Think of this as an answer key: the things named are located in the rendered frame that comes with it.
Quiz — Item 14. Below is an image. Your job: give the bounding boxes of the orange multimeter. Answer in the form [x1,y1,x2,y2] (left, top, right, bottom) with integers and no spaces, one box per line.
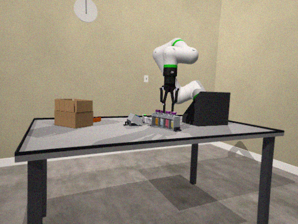
[93,117,101,122]

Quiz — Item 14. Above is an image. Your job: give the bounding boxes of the white button panel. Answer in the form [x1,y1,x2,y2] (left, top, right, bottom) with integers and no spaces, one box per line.
[124,113,142,126]

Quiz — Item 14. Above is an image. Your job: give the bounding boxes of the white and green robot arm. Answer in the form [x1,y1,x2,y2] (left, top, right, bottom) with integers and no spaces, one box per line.
[152,38,205,104]

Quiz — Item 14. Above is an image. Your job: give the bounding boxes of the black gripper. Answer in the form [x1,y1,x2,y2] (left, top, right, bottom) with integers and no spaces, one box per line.
[159,76,179,113]

